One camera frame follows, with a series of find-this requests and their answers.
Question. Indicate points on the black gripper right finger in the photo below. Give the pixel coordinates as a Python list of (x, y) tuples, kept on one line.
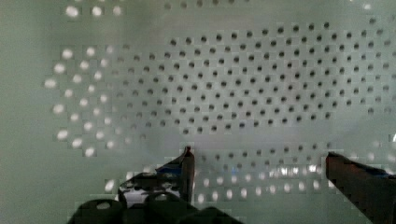
[(371, 190)]

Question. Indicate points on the green perforated strainer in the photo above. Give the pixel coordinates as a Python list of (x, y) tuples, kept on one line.
[(94, 92)]

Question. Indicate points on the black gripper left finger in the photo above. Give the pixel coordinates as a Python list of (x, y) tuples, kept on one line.
[(176, 177)]

